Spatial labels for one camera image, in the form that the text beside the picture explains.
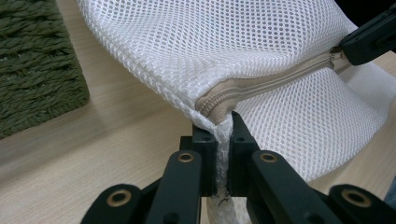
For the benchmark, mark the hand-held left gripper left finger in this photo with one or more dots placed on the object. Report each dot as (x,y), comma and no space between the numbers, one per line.
(207,155)

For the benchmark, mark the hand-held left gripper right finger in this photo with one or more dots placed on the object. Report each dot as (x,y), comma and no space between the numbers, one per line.
(239,155)

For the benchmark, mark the white mesh laundry bag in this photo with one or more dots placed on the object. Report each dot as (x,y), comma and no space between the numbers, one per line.
(218,46)

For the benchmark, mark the green woven basket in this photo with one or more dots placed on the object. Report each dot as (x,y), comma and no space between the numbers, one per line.
(37,62)

